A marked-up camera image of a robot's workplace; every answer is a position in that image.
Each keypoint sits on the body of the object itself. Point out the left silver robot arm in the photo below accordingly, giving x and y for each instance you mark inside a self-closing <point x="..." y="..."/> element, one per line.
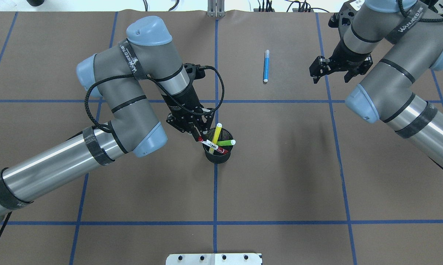
<point x="123" y="119"/>

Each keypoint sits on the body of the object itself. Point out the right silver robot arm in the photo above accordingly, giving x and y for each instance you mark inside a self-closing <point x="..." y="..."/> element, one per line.
<point x="391" y="43"/>

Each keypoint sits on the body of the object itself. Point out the green highlighter pen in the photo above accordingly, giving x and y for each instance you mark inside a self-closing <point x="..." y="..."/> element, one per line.
<point x="230" y="142"/>

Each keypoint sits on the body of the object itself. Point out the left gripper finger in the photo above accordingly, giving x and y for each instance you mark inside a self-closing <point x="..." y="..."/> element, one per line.
<point x="196" y="131"/>
<point x="205" y="123"/>

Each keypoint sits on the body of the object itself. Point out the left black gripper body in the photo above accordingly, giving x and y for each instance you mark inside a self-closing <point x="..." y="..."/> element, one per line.
<point x="182" y="102"/>

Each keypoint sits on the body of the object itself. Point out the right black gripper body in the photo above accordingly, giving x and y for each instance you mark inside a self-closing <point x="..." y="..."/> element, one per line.
<point x="344" y="54"/>

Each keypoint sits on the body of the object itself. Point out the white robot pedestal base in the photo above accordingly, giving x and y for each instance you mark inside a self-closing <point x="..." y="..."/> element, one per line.
<point x="215" y="259"/>

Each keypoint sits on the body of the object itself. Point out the yellow highlighter pen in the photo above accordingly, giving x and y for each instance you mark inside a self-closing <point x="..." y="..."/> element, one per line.
<point x="217" y="132"/>

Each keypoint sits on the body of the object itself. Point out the blue highlighter pen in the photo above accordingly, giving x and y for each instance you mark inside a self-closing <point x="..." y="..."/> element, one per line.
<point x="266" y="66"/>

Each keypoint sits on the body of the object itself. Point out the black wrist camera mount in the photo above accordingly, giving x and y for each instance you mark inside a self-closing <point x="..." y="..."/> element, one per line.
<point x="195" y="72"/>

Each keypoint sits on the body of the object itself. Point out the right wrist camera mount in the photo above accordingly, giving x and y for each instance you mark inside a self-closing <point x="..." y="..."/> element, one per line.
<point x="343" y="19"/>

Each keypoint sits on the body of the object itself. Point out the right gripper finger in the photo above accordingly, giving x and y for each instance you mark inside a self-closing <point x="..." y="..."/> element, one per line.
<point x="319" y="68"/>
<point x="353" y="72"/>

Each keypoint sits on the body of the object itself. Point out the aluminium frame post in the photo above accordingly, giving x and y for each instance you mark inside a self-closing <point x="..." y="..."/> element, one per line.
<point x="216" y="8"/>

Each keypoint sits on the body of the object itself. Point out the red white marker pen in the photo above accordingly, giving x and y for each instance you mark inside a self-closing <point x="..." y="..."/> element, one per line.
<point x="211" y="145"/>

